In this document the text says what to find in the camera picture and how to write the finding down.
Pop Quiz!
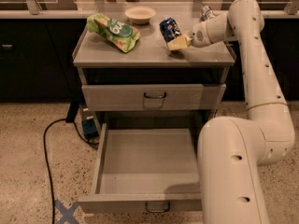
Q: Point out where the open grey middle drawer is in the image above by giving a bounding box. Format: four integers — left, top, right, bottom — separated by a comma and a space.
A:
78, 125, 202, 214

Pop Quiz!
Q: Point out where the silver soda can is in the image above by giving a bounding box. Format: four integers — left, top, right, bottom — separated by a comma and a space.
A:
200, 6, 216, 21

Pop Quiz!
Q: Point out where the green chip bag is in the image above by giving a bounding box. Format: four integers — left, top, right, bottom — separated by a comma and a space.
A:
87, 13, 140, 53

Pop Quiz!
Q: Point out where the blue tape cross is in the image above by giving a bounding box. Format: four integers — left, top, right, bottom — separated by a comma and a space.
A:
55, 200, 79, 224

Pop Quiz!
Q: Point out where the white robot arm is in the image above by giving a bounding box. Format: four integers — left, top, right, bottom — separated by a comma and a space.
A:
167, 0, 295, 224

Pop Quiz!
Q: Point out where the blue power box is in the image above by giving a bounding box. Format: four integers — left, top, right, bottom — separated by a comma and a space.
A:
79, 105, 98, 139

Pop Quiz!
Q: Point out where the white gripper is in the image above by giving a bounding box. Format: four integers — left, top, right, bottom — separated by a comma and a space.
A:
167, 21, 212, 51

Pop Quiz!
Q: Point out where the beige paper bowl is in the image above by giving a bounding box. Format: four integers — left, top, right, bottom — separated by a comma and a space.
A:
125, 7, 156, 25

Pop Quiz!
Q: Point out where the grey drawer cabinet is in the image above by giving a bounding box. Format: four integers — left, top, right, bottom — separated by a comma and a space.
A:
72, 3, 237, 133

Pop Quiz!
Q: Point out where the blue pepsi can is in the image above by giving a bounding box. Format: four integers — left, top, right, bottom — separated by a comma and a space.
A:
159, 18, 181, 43

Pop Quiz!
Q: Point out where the black cable left floor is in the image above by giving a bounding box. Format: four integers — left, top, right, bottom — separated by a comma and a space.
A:
42, 118, 100, 224

